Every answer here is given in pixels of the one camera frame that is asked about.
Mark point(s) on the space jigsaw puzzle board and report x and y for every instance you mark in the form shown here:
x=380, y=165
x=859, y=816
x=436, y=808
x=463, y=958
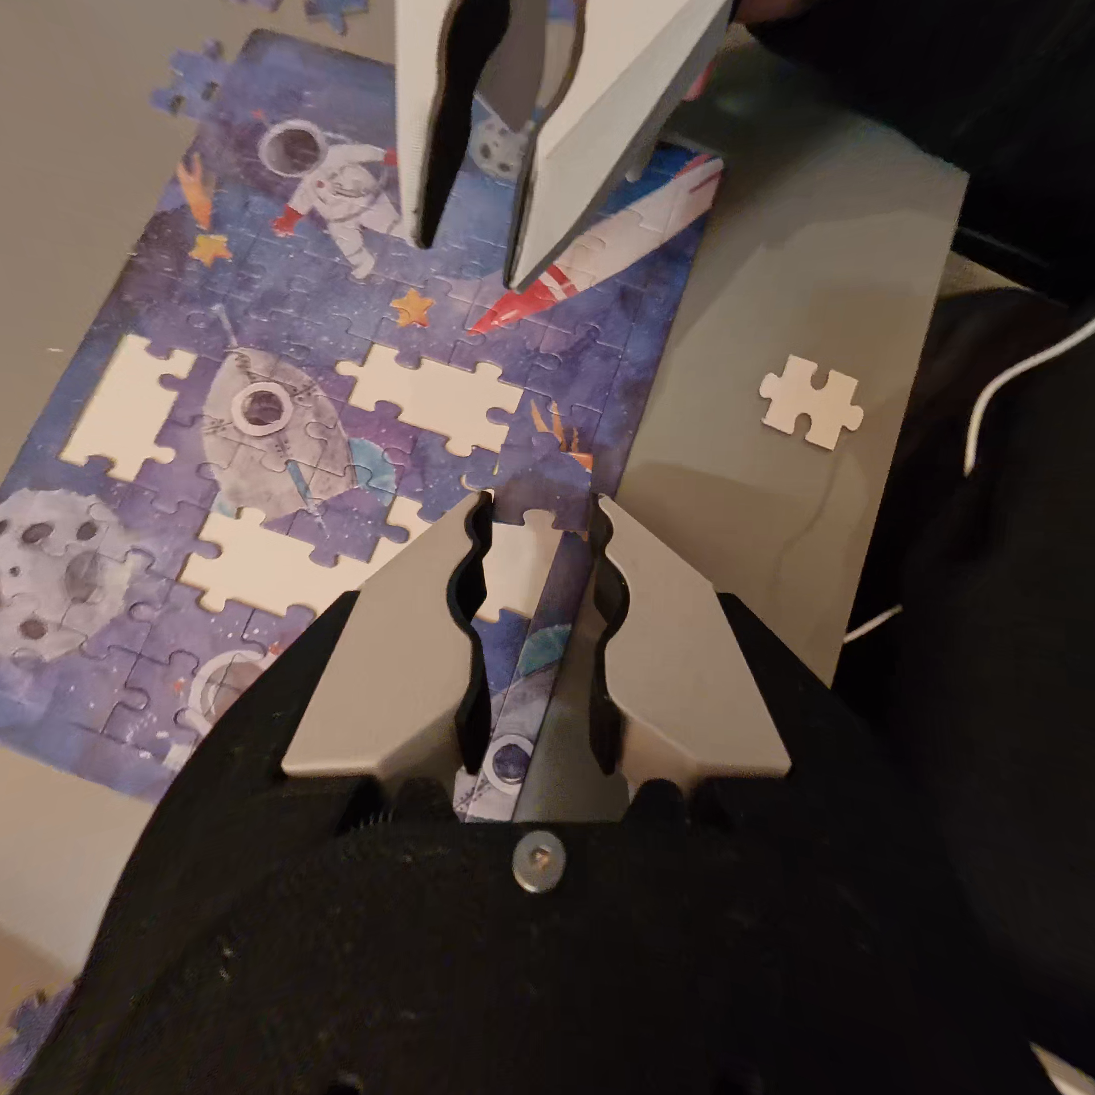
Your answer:
x=257, y=298

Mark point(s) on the white puzzle piece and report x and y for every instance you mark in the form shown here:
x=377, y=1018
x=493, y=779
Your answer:
x=808, y=401

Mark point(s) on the group of loose puzzle pieces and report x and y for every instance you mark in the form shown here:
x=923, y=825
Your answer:
x=184, y=81

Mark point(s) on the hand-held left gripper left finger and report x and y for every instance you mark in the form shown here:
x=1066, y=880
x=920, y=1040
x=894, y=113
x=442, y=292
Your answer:
x=377, y=684

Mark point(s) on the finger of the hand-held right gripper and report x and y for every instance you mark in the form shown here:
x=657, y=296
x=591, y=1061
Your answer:
x=419, y=84
x=632, y=84

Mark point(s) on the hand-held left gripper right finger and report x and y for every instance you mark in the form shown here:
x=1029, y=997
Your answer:
x=692, y=684

